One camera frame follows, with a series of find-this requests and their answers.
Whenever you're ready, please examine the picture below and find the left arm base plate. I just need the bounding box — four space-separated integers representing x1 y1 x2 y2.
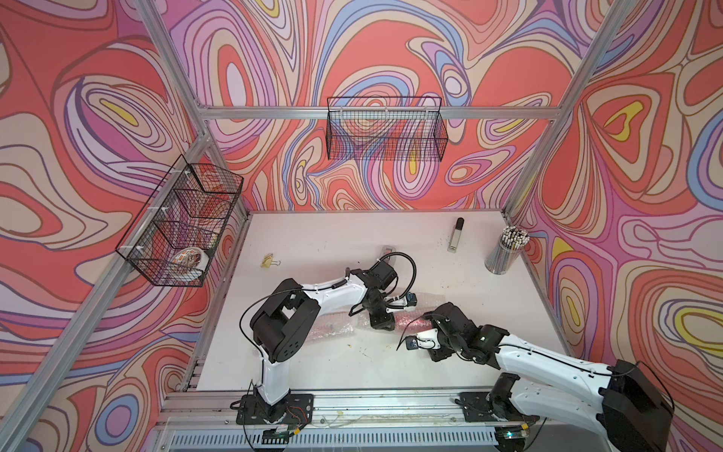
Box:
230 393 314 426

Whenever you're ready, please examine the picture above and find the pink drink bottle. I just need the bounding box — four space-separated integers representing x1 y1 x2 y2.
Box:
310 323 354 340

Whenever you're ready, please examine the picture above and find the silver black marker tube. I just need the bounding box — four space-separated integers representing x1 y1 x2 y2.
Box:
447 218 465 253

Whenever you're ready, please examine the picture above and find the bubble wrap sheet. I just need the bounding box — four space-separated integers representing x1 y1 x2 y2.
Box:
306 313 354 342
351 292 447 333

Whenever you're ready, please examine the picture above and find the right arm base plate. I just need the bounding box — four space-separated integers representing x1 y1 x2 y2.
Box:
454 392 540 425

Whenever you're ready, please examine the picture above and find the tape roll in basket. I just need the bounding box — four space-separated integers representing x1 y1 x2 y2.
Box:
169 247 209 282

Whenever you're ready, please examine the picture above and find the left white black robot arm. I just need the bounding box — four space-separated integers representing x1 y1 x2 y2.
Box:
247 260 398 408

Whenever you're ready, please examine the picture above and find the black wire basket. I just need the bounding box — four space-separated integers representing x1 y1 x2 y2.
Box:
115 156 244 287
326 94 448 162

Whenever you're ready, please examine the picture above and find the yellow binder clip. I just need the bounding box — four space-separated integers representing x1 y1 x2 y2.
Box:
261 253 282 269

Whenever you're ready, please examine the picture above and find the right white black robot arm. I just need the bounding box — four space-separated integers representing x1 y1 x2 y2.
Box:
414 302 675 451

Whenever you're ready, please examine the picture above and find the aluminium front rail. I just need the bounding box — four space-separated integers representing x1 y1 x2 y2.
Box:
147 388 613 451

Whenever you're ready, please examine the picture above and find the metal cup of pencils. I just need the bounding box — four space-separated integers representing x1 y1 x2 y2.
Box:
485 226 530 275

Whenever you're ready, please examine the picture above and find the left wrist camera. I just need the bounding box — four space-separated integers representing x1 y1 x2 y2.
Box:
386 292 418 310

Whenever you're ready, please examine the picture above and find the back black wire basket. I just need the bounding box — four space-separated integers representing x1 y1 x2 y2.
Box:
326 94 448 162

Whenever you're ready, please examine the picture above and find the left black wire basket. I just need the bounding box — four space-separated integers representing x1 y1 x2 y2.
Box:
115 156 244 287

